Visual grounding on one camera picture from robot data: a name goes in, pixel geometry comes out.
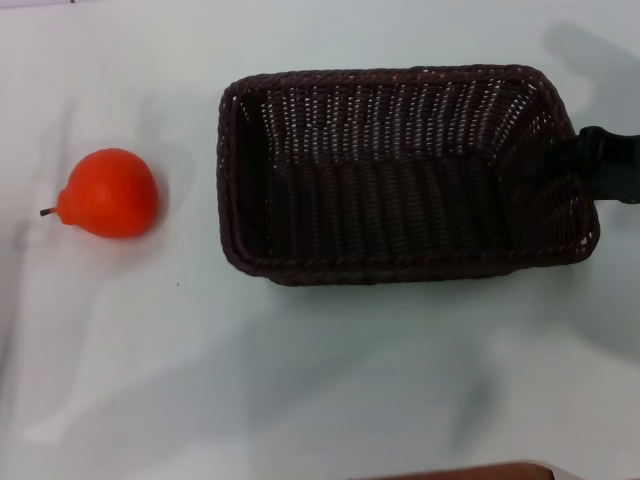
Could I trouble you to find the red plastic pear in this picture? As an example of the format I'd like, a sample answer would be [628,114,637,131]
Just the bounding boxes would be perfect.
[39,148,160,240]

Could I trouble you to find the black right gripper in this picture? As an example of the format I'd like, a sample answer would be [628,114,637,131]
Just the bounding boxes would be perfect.
[517,126,640,207]

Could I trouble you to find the black woven rectangular basket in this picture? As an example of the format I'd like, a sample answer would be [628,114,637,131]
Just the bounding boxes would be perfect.
[215,63,601,288]

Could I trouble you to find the brown wooden board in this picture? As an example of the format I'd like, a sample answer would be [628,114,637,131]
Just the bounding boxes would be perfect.
[384,462,556,480]

